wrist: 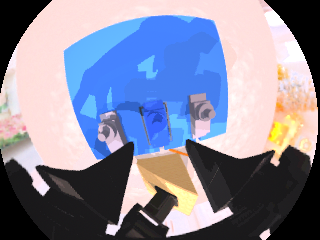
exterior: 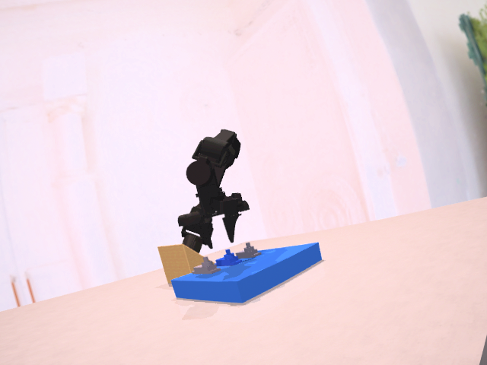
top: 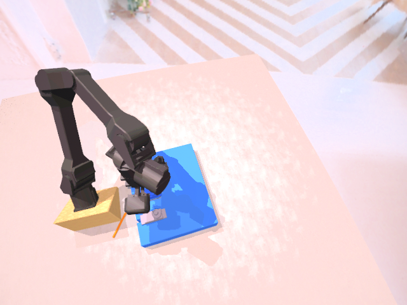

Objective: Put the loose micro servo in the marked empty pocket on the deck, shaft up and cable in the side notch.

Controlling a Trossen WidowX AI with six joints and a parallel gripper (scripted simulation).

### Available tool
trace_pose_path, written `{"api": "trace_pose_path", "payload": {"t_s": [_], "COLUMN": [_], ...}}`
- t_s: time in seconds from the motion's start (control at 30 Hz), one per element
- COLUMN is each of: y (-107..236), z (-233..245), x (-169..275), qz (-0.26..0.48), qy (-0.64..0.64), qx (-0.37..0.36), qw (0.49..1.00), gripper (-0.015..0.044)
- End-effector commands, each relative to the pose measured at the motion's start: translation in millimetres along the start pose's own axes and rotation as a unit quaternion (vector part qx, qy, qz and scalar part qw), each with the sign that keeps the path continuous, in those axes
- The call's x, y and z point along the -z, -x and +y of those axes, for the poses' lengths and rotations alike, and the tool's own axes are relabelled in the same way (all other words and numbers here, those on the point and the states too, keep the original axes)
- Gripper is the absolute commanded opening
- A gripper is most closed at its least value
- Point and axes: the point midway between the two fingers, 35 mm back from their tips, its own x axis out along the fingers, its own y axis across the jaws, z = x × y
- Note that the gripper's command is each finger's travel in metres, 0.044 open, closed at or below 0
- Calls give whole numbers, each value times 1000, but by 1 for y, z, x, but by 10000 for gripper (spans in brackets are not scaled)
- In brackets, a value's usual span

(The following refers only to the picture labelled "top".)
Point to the blue flat deck plate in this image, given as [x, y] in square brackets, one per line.
[184, 206]

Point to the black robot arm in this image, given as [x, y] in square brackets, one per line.
[58, 86]

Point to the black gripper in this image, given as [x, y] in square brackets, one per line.
[137, 203]

